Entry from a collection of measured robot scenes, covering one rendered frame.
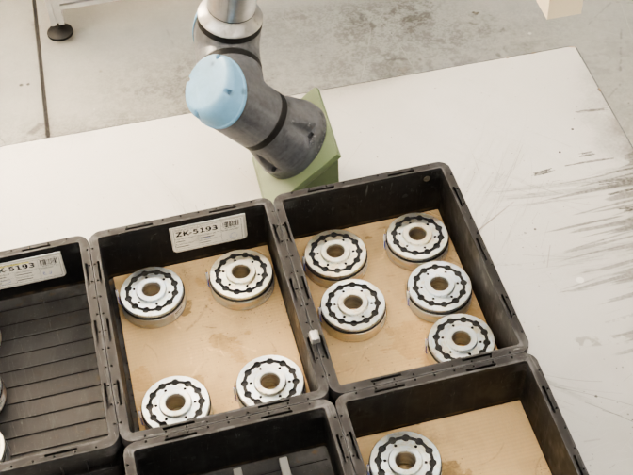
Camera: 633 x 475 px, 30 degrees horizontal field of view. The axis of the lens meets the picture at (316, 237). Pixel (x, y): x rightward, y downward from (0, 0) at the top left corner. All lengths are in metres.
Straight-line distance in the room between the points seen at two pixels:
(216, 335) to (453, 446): 0.41
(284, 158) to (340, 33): 1.61
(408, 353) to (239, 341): 0.26
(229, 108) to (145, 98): 1.52
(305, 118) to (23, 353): 0.64
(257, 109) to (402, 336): 0.48
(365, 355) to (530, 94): 0.82
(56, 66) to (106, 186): 1.42
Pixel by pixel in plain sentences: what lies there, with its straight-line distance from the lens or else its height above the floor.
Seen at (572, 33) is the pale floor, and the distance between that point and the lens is 3.72.
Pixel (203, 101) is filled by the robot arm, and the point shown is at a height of 0.97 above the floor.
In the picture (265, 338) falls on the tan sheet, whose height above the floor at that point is 0.83.
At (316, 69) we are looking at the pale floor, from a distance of 3.56.
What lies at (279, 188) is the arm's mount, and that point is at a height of 0.77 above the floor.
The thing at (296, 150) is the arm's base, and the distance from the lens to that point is 2.10.
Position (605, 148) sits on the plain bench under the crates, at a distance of 2.36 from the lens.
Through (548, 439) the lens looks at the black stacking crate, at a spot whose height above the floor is 0.88.
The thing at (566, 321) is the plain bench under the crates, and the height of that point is 0.70.
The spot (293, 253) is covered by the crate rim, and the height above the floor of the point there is 0.93.
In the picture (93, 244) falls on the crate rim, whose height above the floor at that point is 0.93.
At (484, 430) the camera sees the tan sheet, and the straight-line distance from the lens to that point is 1.78.
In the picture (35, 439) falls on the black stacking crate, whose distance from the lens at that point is 1.83.
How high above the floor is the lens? 2.34
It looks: 49 degrees down
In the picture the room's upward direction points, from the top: 3 degrees counter-clockwise
